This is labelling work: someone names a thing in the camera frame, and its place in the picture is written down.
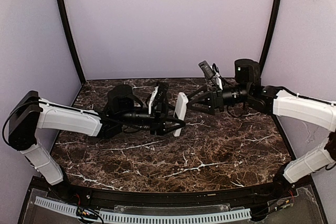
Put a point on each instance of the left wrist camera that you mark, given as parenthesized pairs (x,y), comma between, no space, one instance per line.
(157,96)

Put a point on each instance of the left black frame post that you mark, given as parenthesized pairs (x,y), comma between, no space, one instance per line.
(70,41)

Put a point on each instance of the white remote control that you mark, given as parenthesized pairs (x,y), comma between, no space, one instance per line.
(181,106)

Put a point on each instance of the black frame post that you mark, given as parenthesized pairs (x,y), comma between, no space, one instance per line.
(70,41)
(269,33)

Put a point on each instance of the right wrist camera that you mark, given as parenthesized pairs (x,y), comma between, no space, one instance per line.
(211,73)

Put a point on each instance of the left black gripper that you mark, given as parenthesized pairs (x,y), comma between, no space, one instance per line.
(158,116)

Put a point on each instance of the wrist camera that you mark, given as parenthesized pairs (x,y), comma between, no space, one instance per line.
(211,73)
(157,96)

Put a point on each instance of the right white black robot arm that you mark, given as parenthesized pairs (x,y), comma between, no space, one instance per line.
(270,100)

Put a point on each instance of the black front rail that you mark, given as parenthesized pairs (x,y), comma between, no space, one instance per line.
(235,197)

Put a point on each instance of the white slotted cable duct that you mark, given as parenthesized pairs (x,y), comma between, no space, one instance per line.
(131,214)

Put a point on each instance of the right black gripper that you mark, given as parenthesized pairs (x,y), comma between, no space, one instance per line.
(214,100)

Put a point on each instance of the right black frame post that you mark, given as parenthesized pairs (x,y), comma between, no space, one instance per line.
(269,33)

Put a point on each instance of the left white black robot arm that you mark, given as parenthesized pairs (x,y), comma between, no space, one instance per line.
(123,108)

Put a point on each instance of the green circuit board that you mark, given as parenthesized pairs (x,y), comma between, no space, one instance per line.
(86,213)

